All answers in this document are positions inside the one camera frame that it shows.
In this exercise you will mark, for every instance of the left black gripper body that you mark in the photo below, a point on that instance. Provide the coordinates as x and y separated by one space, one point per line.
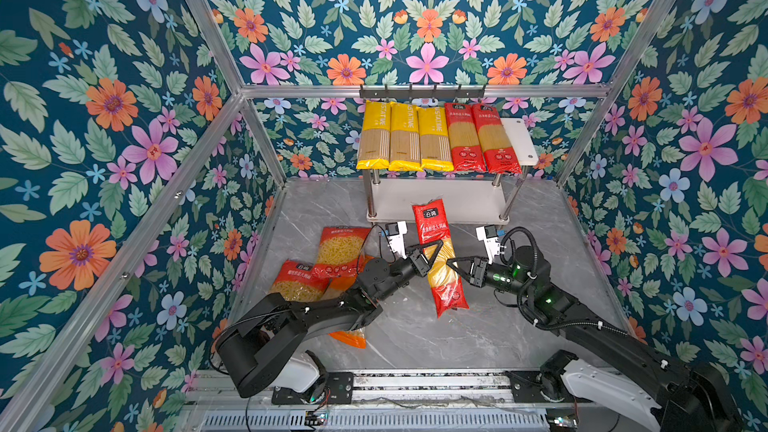
401 273

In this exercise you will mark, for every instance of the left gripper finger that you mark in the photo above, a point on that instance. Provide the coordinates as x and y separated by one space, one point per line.
425 263
429 248

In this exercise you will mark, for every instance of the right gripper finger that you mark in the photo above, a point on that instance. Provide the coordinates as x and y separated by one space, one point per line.
479 261
472 275

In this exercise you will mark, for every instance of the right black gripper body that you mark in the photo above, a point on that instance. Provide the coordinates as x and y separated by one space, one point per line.
502 279

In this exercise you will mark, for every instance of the red spaghetti pack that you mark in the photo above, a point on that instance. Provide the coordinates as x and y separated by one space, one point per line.
445 285
466 152
498 153

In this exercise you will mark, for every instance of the red macaroni bag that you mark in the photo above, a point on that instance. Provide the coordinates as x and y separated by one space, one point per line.
296 281
340 252

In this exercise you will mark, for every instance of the yellow spaghetti pack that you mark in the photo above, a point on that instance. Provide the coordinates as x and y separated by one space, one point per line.
435 149
374 147
405 152

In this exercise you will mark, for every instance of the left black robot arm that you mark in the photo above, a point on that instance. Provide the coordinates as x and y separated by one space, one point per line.
257 350

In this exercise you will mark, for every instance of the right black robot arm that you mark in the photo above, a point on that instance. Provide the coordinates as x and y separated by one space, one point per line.
651 388

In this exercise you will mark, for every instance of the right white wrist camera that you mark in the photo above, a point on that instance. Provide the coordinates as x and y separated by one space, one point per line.
490 235

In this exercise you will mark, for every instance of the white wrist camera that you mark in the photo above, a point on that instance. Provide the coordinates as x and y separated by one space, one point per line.
490 235
394 233

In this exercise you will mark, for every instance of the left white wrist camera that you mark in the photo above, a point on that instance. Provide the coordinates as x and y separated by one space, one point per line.
394 233

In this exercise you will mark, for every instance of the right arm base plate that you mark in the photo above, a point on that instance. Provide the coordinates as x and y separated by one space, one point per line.
531 386

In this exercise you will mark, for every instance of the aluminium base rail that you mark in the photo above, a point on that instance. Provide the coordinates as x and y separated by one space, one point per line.
483 388

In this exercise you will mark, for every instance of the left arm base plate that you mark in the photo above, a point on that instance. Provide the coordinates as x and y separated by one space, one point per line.
333 388

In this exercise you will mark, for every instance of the white vented cable duct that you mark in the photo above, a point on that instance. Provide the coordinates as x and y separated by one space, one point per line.
375 420

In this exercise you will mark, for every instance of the metal hook rail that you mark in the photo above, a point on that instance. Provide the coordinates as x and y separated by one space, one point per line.
445 93

